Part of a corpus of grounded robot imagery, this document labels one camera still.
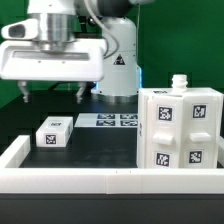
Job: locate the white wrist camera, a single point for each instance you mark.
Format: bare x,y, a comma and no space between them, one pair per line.
23,30

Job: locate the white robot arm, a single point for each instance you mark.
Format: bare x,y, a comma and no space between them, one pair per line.
63,21

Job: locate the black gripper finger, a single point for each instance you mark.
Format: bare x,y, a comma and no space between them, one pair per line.
22,85
82,87

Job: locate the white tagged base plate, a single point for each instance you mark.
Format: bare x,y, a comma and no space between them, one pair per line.
107,120

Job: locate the white border fence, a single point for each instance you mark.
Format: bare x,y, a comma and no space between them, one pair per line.
16,179

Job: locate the white cabinet body box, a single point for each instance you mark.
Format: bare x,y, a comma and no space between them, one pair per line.
146,95

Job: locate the white cabinet top knob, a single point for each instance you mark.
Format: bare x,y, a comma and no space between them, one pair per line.
179,83

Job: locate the small white tagged block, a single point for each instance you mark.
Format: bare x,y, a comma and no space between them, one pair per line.
54,132

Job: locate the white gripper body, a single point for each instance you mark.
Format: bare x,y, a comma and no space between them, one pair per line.
81,61

